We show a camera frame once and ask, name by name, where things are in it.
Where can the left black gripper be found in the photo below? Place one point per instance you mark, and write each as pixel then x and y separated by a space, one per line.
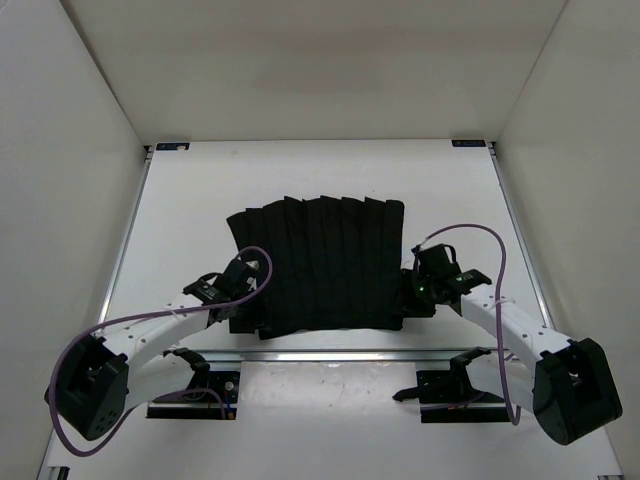
pixel 251 288

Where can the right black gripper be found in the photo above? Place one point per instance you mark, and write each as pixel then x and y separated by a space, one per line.
pixel 409 306

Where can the black pleated skirt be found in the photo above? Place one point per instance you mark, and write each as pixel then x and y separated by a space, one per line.
pixel 336 265

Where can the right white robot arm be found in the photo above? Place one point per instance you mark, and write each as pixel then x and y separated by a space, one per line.
pixel 566 384

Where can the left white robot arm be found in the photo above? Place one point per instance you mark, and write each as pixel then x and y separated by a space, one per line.
pixel 108 370

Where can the right blue corner label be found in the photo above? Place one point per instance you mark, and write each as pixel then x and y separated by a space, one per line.
pixel 468 143

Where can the blue corner label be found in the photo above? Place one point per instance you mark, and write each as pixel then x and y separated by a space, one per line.
pixel 172 146
pixel 468 143

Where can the left blue corner label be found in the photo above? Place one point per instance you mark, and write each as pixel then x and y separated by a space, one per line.
pixel 172 146

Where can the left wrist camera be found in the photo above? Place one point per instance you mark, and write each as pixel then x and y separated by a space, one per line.
pixel 244 274

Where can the aluminium front rail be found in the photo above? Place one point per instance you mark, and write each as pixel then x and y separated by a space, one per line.
pixel 330 356

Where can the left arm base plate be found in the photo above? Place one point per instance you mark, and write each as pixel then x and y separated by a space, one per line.
pixel 211 394

